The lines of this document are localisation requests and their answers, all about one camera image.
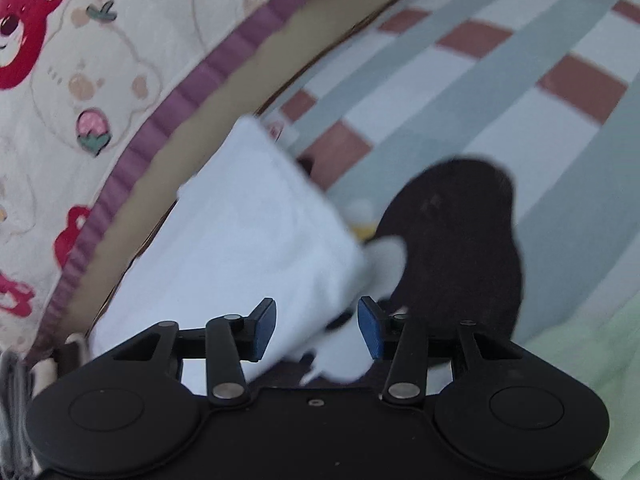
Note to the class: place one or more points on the dark garment white print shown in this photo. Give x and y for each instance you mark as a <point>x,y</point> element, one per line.
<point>460,235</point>

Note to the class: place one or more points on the checked bed sheet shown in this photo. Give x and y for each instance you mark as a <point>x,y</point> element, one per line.
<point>500,125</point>

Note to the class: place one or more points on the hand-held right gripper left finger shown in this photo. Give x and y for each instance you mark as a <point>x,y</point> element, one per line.
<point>263,331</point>

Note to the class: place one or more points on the light green cloth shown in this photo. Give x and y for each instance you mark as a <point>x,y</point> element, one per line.
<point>600,360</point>

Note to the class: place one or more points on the bear print quilt purple trim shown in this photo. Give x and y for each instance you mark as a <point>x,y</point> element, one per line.
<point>125,85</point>

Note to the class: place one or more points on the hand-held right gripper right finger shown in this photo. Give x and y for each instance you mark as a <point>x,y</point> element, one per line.
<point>371,331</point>

